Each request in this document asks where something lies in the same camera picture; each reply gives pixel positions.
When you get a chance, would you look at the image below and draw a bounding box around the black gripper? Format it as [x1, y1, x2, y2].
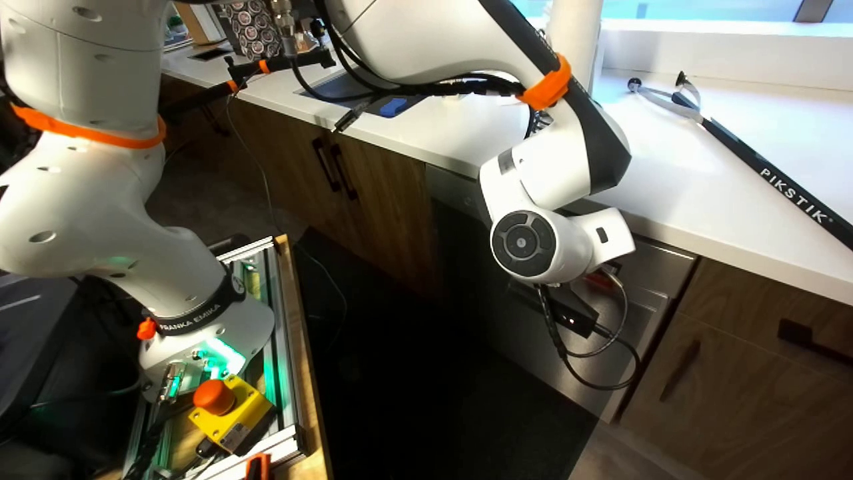
[570, 260, 630, 309]

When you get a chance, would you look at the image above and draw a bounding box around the wood cabinet beside washing machine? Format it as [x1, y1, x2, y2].
[615, 255, 853, 480]

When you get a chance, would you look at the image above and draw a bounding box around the dark blue flat pad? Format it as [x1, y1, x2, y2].
[303, 68, 430, 120]

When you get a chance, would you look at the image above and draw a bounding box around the black Pikstik reacher grabber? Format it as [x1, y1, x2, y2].
[625, 68, 853, 253]

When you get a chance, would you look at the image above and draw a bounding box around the dark wood kitchen cabinet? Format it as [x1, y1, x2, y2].
[225, 91, 449, 303]

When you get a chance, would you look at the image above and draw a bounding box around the small red tool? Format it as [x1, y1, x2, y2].
[242, 449, 275, 480]

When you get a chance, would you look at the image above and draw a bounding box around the patterned calibration board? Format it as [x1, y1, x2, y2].
[213, 0, 302, 57]

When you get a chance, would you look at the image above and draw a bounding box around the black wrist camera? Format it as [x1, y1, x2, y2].
[535, 281, 606, 340]

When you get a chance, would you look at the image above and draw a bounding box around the thin black camera cable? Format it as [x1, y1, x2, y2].
[531, 263, 645, 393]

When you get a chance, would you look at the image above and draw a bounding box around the black slanted cabinet handle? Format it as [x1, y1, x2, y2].
[658, 335, 703, 404]

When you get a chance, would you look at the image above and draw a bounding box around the orange strap on forearm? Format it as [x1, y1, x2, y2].
[517, 52, 577, 113]

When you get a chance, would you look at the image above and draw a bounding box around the black wide cabinet handle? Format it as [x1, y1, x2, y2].
[775, 316, 853, 367]

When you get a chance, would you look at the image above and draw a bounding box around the black vertical door handle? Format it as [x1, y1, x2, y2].
[329, 140, 359, 203]
[309, 132, 341, 195]

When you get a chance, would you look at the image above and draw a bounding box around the window with grey frame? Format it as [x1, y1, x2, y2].
[510, 0, 853, 27]

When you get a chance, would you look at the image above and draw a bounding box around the orange strap on arm base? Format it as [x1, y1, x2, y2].
[8, 101, 171, 152]

